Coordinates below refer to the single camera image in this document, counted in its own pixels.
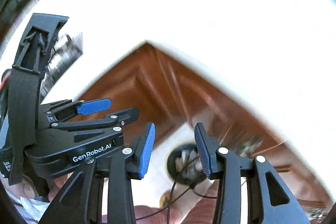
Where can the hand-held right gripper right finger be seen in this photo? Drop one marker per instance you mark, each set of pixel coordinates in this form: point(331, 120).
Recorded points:
point(203, 150)

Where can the round trash bin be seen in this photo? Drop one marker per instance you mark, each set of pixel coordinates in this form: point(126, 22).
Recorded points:
point(172, 158)

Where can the white tissue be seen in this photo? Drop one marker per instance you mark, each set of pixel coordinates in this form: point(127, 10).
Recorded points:
point(183, 161)

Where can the brown wooden cabinet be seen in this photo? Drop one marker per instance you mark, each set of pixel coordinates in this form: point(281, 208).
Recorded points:
point(157, 87)

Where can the white cloth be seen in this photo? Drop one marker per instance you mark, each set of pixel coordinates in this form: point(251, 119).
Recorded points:
point(34, 208)

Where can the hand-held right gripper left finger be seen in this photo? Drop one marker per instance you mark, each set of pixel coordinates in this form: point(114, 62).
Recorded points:
point(147, 150)

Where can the person's pink trouser leg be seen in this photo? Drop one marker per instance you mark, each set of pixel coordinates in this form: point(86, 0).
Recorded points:
point(157, 213)

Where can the person's left hand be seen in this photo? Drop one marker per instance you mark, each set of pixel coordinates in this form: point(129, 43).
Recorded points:
point(61, 184)

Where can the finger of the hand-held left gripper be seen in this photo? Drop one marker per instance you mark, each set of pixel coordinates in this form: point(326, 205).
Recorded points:
point(118, 117)
point(92, 107)

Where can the yellow slipper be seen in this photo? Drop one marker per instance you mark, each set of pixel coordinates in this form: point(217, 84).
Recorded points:
point(164, 199)

